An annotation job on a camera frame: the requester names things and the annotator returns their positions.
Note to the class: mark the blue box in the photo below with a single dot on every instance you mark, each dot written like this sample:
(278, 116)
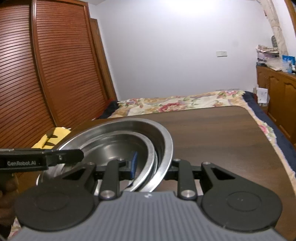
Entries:
(288, 63)

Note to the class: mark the stack of folded fabrics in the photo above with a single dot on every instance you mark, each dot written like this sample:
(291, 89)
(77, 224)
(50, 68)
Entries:
(264, 53)

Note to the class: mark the floral bed quilt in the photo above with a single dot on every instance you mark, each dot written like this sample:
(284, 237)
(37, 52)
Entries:
(216, 99)

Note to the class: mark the medium steel bowl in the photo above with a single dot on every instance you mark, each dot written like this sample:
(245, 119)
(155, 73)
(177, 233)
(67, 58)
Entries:
(101, 148)

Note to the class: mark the large steel basin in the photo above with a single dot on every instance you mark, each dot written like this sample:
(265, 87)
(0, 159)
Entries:
(158, 134)

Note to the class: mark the white paper bag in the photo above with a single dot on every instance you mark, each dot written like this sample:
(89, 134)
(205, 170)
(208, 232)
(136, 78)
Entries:
(262, 95)

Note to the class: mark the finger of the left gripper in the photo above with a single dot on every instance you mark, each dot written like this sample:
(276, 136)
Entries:
(55, 157)

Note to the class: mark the left hand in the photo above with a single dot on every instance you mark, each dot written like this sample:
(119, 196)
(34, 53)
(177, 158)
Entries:
(9, 192)

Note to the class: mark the wooden sideboard cabinet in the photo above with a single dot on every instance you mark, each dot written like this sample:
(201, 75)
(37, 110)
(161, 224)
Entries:
(281, 107)

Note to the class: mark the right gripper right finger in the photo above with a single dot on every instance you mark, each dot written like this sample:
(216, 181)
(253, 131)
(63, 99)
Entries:
(227, 199)

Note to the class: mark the wall light switch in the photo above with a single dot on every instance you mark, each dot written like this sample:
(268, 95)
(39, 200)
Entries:
(221, 54)

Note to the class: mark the beige curtain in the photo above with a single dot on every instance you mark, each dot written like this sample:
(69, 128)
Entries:
(271, 14)

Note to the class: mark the yellow cloth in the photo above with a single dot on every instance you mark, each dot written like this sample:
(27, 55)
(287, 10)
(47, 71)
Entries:
(51, 138)

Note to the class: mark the wooden louvered wardrobe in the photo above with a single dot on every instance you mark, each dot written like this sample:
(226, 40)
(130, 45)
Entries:
(54, 71)

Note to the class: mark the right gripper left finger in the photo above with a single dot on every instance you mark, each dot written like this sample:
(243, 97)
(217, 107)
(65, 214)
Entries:
(69, 199)

